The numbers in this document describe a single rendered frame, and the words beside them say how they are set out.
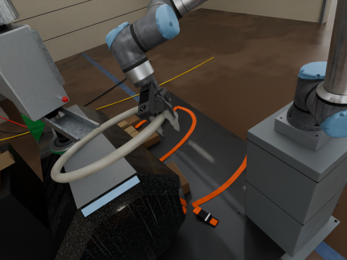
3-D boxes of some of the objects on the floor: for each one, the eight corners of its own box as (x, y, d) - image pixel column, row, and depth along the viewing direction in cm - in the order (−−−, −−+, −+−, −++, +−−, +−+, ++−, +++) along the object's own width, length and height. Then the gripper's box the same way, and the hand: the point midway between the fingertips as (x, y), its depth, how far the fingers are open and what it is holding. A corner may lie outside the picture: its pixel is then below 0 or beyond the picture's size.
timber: (190, 191, 200) (188, 182, 192) (178, 197, 197) (176, 189, 189) (175, 169, 222) (173, 160, 215) (163, 175, 219) (161, 166, 212)
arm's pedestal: (278, 179, 195) (292, 92, 142) (340, 222, 160) (390, 129, 107) (234, 213, 178) (233, 130, 125) (293, 271, 143) (326, 188, 90)
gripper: (162, 67, 78) (189, 120, 85) (134, 81, 83) (162, 130, 90) (155, 75, 70) (185, 131, 78) (124, 90, 76) (155, 141, 83)
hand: (169, 131), depth 81 cm, fingers closed on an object, 5 cm apart
